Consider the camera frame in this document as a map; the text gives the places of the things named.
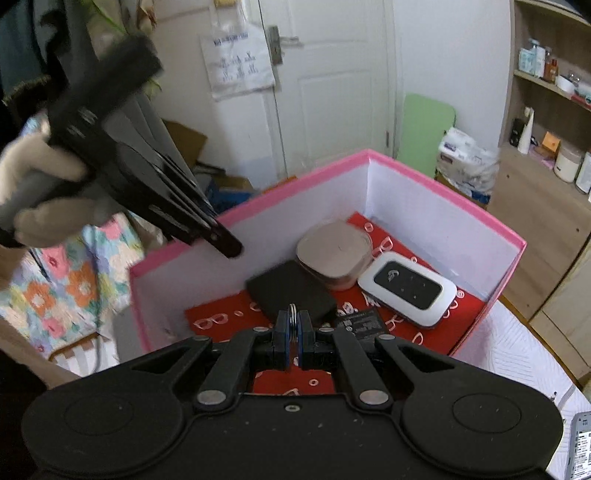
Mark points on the green board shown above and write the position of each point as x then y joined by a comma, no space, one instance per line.
422,134

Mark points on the small black bottle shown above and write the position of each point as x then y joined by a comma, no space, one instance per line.
516,134

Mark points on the dark hanging clothes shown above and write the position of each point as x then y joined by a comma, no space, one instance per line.
32,41

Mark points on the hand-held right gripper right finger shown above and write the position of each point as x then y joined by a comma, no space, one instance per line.
304,339

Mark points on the white bottle with red cap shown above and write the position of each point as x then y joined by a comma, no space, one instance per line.
584,175

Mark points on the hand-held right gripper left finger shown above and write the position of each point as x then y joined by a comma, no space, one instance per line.
282,339

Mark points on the white tape roll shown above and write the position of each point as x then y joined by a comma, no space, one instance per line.
564,83

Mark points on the pink oval case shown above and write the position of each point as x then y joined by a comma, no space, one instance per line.
330,249

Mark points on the wooden bookshelf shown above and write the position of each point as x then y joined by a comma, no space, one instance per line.
531,217

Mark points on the floral blanket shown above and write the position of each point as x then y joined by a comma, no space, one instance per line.
55,286

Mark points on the grey router cover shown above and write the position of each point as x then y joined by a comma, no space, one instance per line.
581,447

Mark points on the white mobile router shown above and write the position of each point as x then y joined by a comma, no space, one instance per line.
406,286

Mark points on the white tissue pack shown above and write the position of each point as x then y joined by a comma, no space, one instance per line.
466,161

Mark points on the black battery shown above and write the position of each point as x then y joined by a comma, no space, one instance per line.
364,323

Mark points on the black wallet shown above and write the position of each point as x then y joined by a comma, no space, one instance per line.
286,286

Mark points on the small orange box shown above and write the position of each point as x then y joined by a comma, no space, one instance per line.
550,144

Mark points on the white door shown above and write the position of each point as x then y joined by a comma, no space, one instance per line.
332,92

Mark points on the person's left hand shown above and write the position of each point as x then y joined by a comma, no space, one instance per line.
32,161

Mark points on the small brown bottle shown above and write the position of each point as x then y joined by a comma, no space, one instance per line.
550,69

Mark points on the blue and white box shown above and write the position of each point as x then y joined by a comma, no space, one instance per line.
530,60

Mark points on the white printed tote bag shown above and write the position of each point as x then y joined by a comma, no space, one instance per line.
235,64

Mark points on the pink box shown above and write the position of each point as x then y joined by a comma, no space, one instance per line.
415,203

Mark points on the bunch of keys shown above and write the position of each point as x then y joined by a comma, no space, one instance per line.
293,318

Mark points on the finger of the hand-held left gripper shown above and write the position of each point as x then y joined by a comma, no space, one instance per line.
203,221

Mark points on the brown cardboard box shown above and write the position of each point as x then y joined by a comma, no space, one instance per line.
184,143

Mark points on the white jar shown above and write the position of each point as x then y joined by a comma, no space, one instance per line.
568,166

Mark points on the white spray bottle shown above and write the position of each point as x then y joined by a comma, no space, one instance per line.
525,134

